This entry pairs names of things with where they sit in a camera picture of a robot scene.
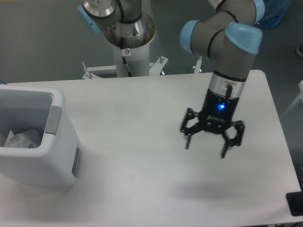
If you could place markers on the white furniture frame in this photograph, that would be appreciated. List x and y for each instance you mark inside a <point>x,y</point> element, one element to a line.
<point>299,98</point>

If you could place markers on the white paper wrapper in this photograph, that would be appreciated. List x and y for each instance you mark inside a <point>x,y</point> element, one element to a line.
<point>26,139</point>

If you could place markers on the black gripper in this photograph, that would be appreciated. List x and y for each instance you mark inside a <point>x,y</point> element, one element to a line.
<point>219,113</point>

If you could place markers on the white trash can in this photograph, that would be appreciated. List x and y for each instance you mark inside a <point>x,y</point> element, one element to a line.
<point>55,161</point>

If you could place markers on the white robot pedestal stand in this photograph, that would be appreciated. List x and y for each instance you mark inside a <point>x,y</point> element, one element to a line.
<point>131,48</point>

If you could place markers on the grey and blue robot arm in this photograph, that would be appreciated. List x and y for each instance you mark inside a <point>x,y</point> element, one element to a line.
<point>229,38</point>

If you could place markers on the blue plastic bag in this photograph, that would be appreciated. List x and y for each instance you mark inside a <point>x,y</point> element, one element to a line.
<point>274,13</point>

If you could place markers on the black clamp mount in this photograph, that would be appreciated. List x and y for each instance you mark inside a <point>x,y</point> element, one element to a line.
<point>295,203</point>

